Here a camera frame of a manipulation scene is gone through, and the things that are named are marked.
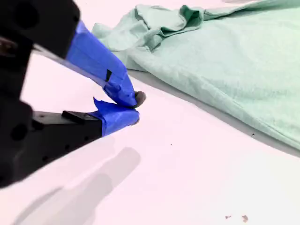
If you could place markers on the pale green T-shirt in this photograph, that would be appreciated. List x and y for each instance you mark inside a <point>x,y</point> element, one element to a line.
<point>222,58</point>

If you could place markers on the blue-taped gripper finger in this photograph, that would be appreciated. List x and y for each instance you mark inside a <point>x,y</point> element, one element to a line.
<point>93,54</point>
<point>112,117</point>

